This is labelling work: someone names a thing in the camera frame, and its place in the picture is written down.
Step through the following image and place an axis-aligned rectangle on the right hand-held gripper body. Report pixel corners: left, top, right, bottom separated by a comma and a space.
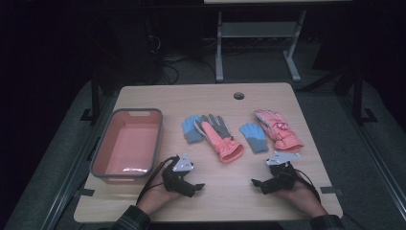
265, 150, 302, 194

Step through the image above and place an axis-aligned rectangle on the person's right hand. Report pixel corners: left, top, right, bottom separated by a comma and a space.
275, 179, 328, 219

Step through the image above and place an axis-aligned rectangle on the pink ski glove grey palm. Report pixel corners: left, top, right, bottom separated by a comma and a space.
193, 113, 245, 164

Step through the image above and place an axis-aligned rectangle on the pink plastic bin grey rim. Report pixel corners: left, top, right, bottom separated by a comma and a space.
90, 107, 164, 185

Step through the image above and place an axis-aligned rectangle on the pink ski glove white print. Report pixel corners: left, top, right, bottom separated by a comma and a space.
254, 108, 304, 153

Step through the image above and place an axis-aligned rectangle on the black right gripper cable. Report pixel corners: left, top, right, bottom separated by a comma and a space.
293, 168, 322, 203

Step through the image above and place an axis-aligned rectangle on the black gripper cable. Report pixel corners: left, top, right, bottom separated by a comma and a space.
135, 155, 180, 206
293, 168, 322, 203

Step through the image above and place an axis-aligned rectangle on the blue grey fleece glove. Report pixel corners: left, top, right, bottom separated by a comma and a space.
181, 114, 205, 145
238, 122, 270, 154

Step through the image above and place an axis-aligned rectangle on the person's left hand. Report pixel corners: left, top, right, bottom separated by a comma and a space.
137, 179, 184, 216

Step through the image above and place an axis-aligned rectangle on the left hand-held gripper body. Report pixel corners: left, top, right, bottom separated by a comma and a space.
161, 152, 195, 196

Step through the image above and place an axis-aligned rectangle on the grey metal stand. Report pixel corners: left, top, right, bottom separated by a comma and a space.
214, 9, 307, 83

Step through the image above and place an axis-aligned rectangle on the black upright post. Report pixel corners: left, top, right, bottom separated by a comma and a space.
351, 66, 365, 127
90, 76, 101, 123

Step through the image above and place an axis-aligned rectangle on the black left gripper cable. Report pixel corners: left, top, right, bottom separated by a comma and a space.
135, 155, 180, 206

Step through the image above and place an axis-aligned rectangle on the floor cables bundle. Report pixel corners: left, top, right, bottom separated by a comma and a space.
145, 32, 218, 85

